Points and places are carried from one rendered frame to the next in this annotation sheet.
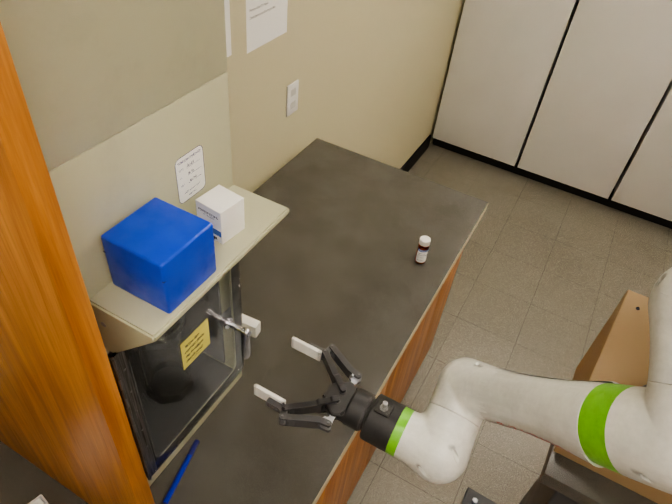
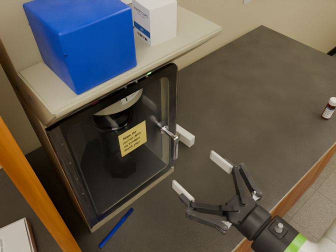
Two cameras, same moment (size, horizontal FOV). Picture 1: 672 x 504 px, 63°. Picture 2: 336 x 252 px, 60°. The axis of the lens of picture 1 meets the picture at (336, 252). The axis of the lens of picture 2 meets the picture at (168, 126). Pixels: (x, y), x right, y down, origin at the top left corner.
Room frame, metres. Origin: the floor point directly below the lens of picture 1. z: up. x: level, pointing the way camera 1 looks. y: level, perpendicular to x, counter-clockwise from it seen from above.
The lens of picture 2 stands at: (0.24, -0.02, 1.76)
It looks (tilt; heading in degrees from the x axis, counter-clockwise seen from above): 47 degrees down; 24
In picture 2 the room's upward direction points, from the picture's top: straight up
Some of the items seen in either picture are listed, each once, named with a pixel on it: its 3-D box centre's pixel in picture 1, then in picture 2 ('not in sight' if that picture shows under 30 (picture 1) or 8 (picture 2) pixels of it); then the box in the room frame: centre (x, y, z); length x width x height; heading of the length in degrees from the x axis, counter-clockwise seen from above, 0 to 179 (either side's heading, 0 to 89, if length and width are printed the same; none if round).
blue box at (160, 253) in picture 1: (162, 254); (83, 37); (0.52, 0.23, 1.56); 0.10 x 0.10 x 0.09; 66
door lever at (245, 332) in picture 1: (239, 339); (170, 143); (0.69, 0.17, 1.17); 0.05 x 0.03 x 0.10; 66
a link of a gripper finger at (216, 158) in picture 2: (306, 348); (220, 162); (0.70, 0.04, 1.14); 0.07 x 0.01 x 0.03; 66
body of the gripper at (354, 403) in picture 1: (347, 403); (245, 214); (0.59, -0.06, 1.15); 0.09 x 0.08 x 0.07; 66
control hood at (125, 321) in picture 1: (202, 272); (132, 72); (0.58, 0.20, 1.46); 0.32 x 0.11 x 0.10; 156
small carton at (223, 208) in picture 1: (220, 214); (154, 18); (0.63, 0.18, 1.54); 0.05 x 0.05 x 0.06; 60
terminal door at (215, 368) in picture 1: (192, 362); (130, 152); (0.60, 0.25, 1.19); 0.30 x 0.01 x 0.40; 156
